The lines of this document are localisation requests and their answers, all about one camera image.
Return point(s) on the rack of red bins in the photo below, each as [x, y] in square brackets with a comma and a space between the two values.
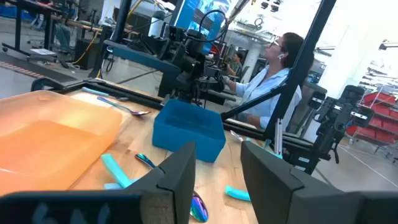
[379, 102]

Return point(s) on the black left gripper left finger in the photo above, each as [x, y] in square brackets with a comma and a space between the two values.
[168, 186]

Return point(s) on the blue plastic bin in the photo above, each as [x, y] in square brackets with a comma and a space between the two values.
[186, 133]

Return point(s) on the black workbench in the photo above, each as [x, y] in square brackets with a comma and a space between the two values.
[18, 28]

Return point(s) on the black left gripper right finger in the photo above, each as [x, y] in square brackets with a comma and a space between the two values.
[280, 193]

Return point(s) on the black floor mat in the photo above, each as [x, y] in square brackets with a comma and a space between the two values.
[37, 70]

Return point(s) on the computer desk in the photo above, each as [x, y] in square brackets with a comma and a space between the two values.
[140, 57]

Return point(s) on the monitor with blue screen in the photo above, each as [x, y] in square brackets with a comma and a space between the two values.
[189, 15]

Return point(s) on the white cylinder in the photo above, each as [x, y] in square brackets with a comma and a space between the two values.
[156, 26]

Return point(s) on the white paper sheet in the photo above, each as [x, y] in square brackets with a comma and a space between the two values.
[43, 51]

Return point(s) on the person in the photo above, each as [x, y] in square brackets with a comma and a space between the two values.
[236, 60]
[264, 90]

